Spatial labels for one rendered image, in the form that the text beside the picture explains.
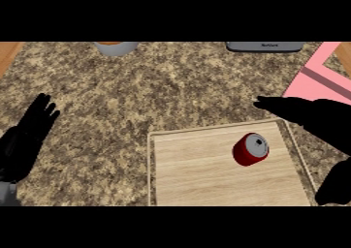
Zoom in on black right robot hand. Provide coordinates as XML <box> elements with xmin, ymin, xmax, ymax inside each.
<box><xmin>252</xmin><ymin>95</ymin><xmax>351</xmax><ymax>206</ymax></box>

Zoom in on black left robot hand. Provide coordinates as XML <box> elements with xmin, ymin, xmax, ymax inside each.
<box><xmin>0</xmin><ymin>92</ymin><xmax>63</xmax><ymax>184</ymax></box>

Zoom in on pink cardboard box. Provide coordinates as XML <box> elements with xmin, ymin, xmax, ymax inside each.
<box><xmin>283</xmin><ymin>42</ymin><xmax>351</xmax><ymax>109</ymax></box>

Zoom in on red can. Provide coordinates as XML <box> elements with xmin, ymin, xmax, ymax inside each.
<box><xmin>233</xmin><ymin>132</ymin><xmax>273</xmax><ymax>168</ymax></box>

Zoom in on pale wooden tray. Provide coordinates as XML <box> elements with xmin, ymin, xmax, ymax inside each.
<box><xmin>147</xmin><ymin>117</ymin><xmax>320</xmax><ymax>207</ymax></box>

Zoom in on dark grey appliance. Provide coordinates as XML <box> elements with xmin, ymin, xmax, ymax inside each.
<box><xmin>225</xmin><ymin>42</ymin><xmax>308</xmax><ymax>53</ymax></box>

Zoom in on grey cup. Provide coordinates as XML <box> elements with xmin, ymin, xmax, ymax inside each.
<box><xmin>94</xmin><ymin>42</ymin><xmax>141</xmax><ymax>57</ymax></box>

